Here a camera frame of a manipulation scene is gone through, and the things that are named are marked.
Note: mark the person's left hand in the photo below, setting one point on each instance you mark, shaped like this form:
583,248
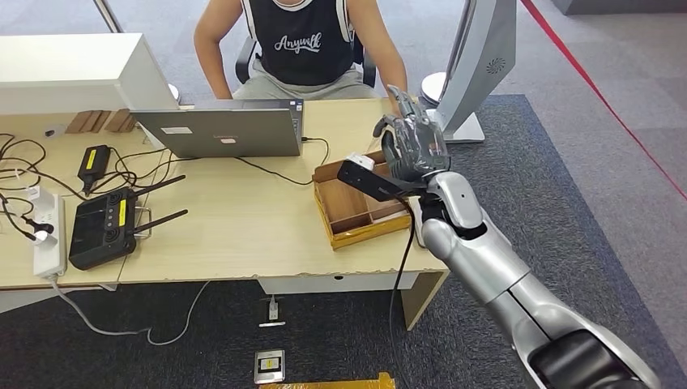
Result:
412,102

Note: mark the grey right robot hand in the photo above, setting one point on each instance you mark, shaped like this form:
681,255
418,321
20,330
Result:
416,150

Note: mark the wooden compartment tray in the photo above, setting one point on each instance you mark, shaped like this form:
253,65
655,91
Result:
349,212

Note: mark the person's right forearm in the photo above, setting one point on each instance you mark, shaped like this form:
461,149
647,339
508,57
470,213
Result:
210,64

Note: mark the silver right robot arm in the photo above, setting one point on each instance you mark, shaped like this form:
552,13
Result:
483,257

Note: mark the person's left forearm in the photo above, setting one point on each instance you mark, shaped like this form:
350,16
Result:
392,75

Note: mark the person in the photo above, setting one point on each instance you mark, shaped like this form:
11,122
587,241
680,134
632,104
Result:
306,48

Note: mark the white kiosk stand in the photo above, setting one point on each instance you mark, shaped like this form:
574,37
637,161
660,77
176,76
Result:
477,64

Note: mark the wooden desk leg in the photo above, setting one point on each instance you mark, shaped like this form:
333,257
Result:
418,303

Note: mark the white under-desk drawer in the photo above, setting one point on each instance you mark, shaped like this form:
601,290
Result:
333,283

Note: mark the red barrier belt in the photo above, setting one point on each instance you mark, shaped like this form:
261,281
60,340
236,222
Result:
590,83

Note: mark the grey laptop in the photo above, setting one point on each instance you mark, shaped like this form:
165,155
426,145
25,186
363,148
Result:
225,134

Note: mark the open floor outlet with plug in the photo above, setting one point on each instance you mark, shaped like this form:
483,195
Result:
272,311

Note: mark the yellow floor tape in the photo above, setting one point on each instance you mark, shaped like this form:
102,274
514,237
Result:
333,384

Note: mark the silver floor socket plate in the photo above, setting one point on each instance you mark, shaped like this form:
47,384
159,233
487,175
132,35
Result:
269,366

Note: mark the wooden slotted block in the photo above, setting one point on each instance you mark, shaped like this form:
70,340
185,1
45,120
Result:
86,122
121,121

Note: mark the black power adapter yellow label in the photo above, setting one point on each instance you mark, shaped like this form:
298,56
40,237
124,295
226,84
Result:
94,164

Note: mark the black remote controller with antennas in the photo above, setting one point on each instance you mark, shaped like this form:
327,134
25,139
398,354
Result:
99,231

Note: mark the white counter box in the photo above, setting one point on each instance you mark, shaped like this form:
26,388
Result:
64,70

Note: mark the small pale round gadget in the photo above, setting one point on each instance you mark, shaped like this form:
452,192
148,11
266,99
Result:
53,131

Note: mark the white power strip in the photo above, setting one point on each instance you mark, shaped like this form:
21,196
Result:
51,257

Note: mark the black plug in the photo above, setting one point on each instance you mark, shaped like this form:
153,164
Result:
40,226

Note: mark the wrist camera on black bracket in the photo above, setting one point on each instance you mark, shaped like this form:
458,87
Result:
370,182

